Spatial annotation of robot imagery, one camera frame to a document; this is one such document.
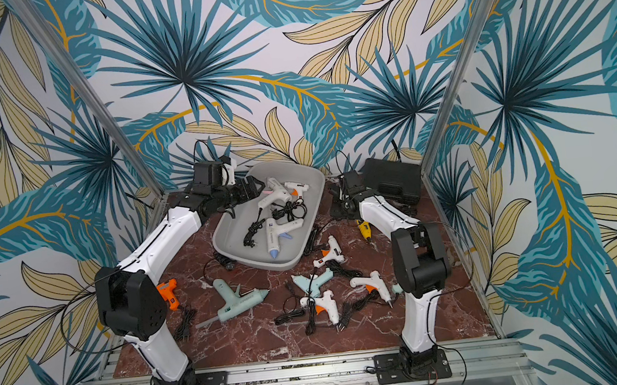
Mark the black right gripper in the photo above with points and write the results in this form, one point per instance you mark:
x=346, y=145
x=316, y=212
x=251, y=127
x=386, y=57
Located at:
x=343, y=206

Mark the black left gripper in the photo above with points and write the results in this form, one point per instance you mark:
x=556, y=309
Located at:
x=246, y=195

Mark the large white pink glue gun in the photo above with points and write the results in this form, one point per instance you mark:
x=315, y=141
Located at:
x=277, y=193

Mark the yellow glue gun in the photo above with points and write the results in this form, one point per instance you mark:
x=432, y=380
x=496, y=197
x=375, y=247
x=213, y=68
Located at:
x=365, y=230

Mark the white blue-tip glue gun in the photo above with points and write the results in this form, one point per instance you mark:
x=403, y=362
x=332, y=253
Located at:
x=276, y=231

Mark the small white orange glue gun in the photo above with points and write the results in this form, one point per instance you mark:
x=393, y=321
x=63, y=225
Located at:
x=296, y=189

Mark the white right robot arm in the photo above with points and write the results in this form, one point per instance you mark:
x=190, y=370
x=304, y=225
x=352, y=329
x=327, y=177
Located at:
x=421, y=265

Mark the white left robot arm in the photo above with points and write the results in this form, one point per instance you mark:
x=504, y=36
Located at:
x=128, y=295

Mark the grey plastic storage box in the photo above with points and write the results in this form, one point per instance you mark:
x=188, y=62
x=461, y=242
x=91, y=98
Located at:
x=243, y=238

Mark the white glue gun long nozzle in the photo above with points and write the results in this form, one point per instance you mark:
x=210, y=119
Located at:
x=373, y=282

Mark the small mint glue gun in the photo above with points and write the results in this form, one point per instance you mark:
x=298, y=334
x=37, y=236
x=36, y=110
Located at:
x=312, y=285

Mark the mint glue gun right side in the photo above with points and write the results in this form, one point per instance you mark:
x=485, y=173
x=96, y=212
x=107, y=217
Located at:
x=397, y=289

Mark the large mint green glue gun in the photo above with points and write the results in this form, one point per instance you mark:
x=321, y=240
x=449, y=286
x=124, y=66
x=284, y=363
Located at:
x=235, y=303

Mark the white glue gun orange trigger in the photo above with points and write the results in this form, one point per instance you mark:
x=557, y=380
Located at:
x=324, y=303

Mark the black tool case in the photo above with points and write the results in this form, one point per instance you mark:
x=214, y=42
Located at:
x=393, y=180

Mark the white glue gun red switch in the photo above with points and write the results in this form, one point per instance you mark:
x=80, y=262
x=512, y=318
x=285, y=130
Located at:
x=332, y=254

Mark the left aluminium frame post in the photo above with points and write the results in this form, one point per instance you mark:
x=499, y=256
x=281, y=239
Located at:
x=36, y=24

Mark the aluminium frame post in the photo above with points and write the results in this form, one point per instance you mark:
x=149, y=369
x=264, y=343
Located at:
x=36, y=24
x=471, y=38

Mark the right aluminium frame post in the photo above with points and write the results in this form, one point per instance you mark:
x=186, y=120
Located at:
x=471, y=38

